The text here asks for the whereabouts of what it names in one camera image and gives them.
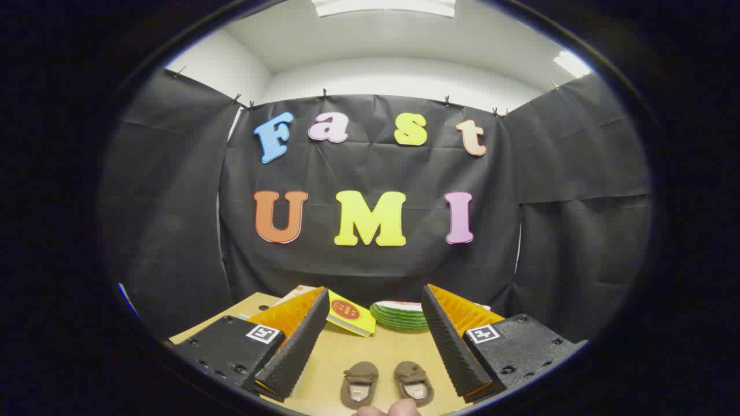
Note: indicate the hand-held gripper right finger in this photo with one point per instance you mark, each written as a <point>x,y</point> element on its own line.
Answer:
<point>454,352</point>

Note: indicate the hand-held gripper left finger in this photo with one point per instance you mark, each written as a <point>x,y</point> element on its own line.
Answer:
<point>292,358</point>

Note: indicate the brown felt shoe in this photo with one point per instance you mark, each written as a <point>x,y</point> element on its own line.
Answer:
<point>359,382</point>
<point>414,381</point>

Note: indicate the beige cover book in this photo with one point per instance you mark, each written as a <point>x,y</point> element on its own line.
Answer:
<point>295,293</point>

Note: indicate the watermelon slice plush toy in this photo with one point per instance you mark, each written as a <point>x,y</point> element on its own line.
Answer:
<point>399,316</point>

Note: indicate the yellow book red label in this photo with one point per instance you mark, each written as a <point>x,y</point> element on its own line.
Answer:
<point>350,315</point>

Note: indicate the ceiling light panel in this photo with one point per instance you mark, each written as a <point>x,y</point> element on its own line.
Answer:
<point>572,63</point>
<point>384,7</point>

